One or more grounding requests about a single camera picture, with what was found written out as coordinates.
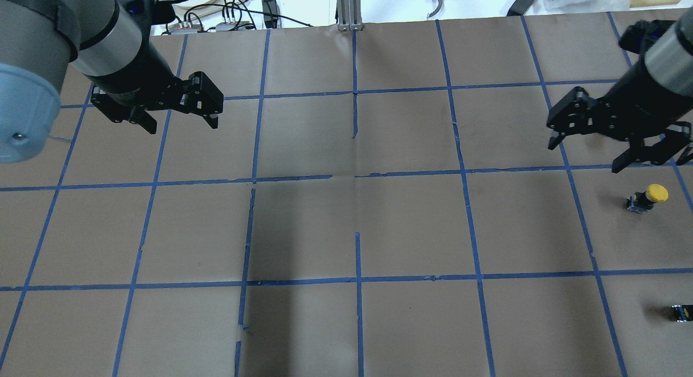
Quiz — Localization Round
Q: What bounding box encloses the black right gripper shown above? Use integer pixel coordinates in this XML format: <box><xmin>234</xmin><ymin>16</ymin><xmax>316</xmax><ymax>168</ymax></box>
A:
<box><xmin>545</xmin><ymin>60</ymin><xmax>691</xmax><ymax>174</ymax></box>

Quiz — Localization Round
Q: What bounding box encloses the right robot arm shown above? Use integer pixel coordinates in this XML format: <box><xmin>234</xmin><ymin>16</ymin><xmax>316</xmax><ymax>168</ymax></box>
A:
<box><xmin>546</xmin><ymin>11</ymin><xmax>692</xmax><ymax>174</ymax></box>

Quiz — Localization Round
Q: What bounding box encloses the red push button switch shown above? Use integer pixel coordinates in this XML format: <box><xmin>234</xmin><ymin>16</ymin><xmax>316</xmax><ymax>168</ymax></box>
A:
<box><xmin>670</xmin><ymin>304</ymin><xmax>693</xmax><ymax>323</ymax></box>

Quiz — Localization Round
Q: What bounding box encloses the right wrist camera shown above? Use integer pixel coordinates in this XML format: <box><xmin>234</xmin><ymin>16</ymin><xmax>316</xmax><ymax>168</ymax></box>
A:
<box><xmin>618</xmin><ymin>20</ymin><xmax>675</xmax><ymax>55</ymax></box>

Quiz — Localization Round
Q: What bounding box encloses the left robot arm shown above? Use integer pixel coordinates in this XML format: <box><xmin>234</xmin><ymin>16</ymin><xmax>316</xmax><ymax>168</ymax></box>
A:
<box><xmin>1</xmin><ymin>0</ymin><xmax>224</xmax><ymax>163</ymax></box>

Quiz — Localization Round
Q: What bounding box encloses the black power adapter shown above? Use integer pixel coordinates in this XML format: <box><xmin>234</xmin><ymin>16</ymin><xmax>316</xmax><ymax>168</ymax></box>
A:
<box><xmin>506</xmin><ymin>0</ymin><xmax>537</xmax><ymax>17</ymax></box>

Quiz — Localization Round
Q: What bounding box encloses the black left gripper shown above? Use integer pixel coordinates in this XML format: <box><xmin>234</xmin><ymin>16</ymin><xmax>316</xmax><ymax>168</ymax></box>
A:
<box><xmin>89</xmin><ymin>39</ymin><xmax>224</xmax><ymax>135</ymax></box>

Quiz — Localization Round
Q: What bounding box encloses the aluminium frame post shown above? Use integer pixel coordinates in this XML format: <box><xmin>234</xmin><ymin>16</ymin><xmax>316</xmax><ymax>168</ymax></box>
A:
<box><xmin>336</xmin><ymin>0</ymin><xmax>363</xmax><ymax>31</ymax></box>

